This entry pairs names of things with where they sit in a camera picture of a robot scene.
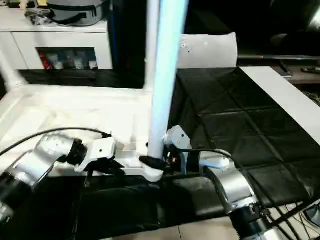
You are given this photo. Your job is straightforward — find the black cabinet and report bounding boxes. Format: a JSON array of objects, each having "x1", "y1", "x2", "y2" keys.
[{"x1": 107, "y1": 0, "x2": 151, "y2": 89}]

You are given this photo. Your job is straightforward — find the black table mat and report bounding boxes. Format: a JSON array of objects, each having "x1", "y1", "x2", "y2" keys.
[{"x1": 0, "y1": 66, "x2": 320, "y2": 237}]

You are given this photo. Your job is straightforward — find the loose floor cables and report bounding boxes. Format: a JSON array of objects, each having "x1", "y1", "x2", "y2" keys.
[{"x1": 274, "y1": 204, "x2": 320, "y2": 240}]

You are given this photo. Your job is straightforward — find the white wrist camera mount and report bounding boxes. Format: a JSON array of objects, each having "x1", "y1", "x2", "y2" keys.
[
  {"x1": 163, "y1": 124, "x2": 193, "y2": 173},
  {"x1": 74, "y1": 138, "x2": 118, "y2": 174}
]

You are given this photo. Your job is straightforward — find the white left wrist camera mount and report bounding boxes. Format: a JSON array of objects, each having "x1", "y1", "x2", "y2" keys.
[{"x1": 74, "y1": 138, "x2": 118, "y2": 174}]

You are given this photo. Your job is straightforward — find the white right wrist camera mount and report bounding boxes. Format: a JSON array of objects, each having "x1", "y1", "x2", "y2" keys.
[{"x1": 163, "y1": 124, "x2": 193, "y2": 173}]

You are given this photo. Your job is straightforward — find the white flat board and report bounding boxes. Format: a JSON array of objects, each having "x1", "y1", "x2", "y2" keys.
[{"x1": 239, "y1": 65, "x2": 320, "y2": 149}]

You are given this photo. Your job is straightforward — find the black stand leg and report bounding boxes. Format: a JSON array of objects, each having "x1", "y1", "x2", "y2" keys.
[{"x1": 268, "y1": 199, "x2": 320, "y2": 226}]

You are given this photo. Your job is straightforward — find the white cabinet with glass doors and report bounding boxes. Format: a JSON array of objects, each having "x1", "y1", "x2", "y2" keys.
[{"x1": 0, "y1": 22, "x2": 114, "y2": 71}]

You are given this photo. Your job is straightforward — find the dark low tv bench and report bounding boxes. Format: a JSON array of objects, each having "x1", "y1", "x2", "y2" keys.
[{"x1": 279, "y1": 59, "x2": 320, "y2": 86}]

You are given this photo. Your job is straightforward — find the white plastic table leg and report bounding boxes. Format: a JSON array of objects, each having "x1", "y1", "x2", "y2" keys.
[
  {"x1": 146, "y1": 0, "x2": 190, "y2": 160},
  {"x1": 144, "y1": 0, "x2": 161, "y2": 91},
  {"x1": 0, "y1": 49, "x2": 26, "y2": 88}
]

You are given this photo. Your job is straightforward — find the white plastic table top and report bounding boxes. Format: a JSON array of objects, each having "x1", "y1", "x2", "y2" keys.
[{"x1": 0, "y1": 83, "x2": 165, "y2": 183}]

